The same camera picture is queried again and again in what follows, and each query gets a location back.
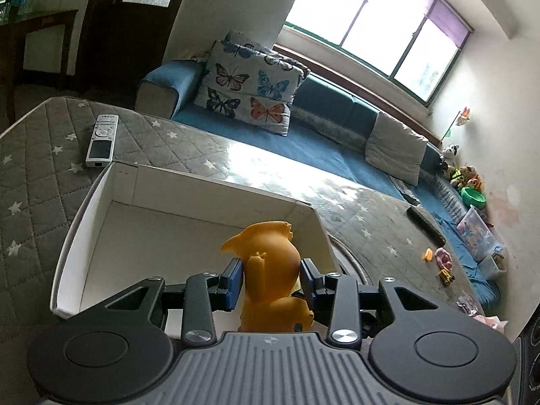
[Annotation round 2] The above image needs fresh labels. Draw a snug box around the butterfly print pillow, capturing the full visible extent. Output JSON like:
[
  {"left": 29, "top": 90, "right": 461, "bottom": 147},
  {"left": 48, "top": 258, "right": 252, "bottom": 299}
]
[
  {"left": 194, "top": 40, "right": 311, "bottom": 137},
  {"left": 221, "top": 29, "right": 275, "bottom": 56}
]

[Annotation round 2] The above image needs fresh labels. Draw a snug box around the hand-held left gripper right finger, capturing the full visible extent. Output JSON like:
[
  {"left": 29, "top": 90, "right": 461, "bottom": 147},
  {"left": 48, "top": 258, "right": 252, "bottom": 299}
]
[{"left": 299, "top": 258, "right": 439, "bottom": 349}]

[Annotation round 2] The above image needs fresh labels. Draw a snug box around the grey quilted star table cover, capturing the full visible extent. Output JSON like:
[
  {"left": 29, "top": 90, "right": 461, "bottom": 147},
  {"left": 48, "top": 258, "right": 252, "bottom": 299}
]
[{"left": 0, "top": 96, "right": 507, "bottom": 347}]

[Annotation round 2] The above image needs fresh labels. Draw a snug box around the black and white cow plush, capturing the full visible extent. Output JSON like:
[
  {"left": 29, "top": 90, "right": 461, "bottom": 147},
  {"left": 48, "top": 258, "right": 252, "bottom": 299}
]
[{"left": 441, "top": 143, "right": 460, "bottom": 171}]

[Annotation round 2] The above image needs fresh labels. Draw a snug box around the small white box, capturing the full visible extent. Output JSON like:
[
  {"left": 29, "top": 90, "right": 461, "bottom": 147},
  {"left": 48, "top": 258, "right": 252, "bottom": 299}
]
[{"left": 479, "top": 253, "right": 509, "bottom": 280}]

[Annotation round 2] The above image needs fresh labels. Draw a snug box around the black remote control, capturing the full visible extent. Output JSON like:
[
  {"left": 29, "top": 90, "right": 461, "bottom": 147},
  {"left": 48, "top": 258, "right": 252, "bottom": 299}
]
[{"left": 407, "top": 207, "right": 447, "bottom": 247}]

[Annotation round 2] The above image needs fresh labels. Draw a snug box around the silver remote control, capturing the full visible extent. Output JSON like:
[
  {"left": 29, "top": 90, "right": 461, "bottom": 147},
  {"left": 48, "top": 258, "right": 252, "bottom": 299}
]
[{"left": 85, "top": 114, "right": 120, "bottom": 168}]

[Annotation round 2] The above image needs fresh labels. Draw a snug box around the fox toy on stick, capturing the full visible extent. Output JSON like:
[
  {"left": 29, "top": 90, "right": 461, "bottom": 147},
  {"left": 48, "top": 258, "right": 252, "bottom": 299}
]
[{"left": 439, "top": 107, "right": 471, "bottom": 142}]

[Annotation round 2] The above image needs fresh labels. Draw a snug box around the green framed window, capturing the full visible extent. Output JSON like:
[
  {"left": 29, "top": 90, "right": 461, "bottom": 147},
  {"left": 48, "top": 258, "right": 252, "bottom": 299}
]
[{"left": 285, "top": 0, "right": 473, "bottom": 104}]

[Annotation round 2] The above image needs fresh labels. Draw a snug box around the black dotted panel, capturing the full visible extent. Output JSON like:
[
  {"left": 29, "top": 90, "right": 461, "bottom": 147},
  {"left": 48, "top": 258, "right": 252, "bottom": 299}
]
[{"left": 512, "top": 316, "right": 540, "bottom": 405}]

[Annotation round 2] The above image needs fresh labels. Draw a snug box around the orange plastic duck toy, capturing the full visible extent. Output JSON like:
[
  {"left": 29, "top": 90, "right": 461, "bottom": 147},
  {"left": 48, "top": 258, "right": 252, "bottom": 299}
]
[{"left": 221, "top": 220, "right": 315, "bottom": 333}]

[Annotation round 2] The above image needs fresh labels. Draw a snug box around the blue sofa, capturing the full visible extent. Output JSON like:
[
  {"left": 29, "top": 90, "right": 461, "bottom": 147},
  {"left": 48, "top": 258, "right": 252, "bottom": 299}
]
[{"left": 135, "top": 60, "right": 503, "bottom": 317}]

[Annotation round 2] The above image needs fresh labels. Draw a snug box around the clear plastic storage box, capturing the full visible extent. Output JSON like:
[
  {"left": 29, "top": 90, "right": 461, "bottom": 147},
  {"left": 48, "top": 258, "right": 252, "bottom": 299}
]
[{"left": 456, "top": 205, "right": 505, "bottom": 262}]

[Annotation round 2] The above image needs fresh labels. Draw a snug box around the grey cushion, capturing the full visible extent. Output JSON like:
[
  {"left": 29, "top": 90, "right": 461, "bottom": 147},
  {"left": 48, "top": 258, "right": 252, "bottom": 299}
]
[{"left": 365, "top": 111, "right": 429, "bottom": 186}]

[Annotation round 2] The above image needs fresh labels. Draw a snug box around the wooden side table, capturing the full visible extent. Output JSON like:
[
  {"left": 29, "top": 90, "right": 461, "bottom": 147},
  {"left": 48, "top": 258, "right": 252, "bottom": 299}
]
[{"left": 0, "top": 8, "right": 81, "bottom": 127}]

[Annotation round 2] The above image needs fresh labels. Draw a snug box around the pink crumpled packet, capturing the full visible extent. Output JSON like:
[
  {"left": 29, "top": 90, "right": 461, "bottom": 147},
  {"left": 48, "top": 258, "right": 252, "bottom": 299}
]
[{"left": 475, "top": 314, "right": 509, "bottom": 330}]

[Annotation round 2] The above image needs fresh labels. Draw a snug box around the purple roller blind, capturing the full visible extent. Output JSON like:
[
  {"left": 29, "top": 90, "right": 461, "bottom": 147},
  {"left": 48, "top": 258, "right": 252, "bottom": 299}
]
[{"left": 380, "top": 0, "right": 471, "bottom": 45}]

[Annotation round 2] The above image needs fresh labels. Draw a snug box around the dark wooden door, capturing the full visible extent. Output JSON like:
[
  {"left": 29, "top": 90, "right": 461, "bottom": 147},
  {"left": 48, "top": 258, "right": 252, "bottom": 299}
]
[{"left": 80, "top": 0, "right": 199, "bottom": 93}]

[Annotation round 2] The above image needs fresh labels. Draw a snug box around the green plastic bowl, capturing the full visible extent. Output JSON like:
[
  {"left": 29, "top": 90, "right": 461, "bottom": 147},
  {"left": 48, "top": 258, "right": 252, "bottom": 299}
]
[{"left": 461, "top": 186, "right": 487, "bottom": 208}]

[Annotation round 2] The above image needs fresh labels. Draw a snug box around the white cardboard box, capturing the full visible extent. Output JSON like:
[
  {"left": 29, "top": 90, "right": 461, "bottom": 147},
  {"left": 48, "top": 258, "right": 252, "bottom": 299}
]
[{"left": 50, "top": 160, "right": 342, "bottom": 338}]

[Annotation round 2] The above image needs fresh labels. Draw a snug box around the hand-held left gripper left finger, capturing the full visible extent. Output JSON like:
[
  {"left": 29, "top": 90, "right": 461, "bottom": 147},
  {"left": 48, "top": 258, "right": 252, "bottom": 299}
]
[{"left": 105, "top": 258, "right": 244, "bottom": 349}]

